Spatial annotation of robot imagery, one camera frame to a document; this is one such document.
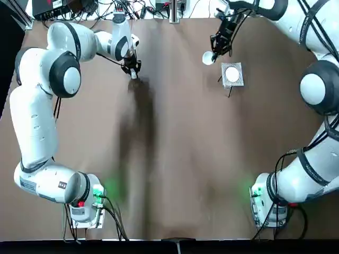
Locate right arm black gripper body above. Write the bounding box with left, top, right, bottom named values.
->
left=217, top=12, right=240, bottom=38

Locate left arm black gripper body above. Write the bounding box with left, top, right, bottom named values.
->
left=121, top=56, right=141, bottom=69

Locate white crucible lid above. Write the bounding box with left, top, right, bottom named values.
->
left=202, top=51, right=217, bottom=66

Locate white ceramic crucible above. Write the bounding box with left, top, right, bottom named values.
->
left=224, top=66, right=240, bottom=83

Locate silver power device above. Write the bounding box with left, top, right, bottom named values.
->
left=155, top=0, right=188, bottom=6

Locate black power adapter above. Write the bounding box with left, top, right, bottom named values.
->
left=67, top=0, right=99, bottom=13

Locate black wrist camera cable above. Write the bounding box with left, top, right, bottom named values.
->
left=95, top=51, right=127, bottom=67
left=230, top=0, right=252, bottom=43

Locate square wire gauze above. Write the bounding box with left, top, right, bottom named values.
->
left=221, top=61, right=245, bottom=88

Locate aluminium camera post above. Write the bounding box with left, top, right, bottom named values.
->
left=169, top=0, right=182, bottom=24

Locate black network switch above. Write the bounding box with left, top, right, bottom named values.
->
left=31, top=0, right=74, bottom=20

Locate aluminium frame profile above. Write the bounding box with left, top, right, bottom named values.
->
left=15, top=7, right=34, bottom=30

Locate black arm base cable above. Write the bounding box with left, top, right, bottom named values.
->
left=99, top=194, right=130, bottom=241
left=250, top=202, right=308, bottom=240

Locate grey cable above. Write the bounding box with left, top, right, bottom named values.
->
left=62, top=203, right=80, bottom=244

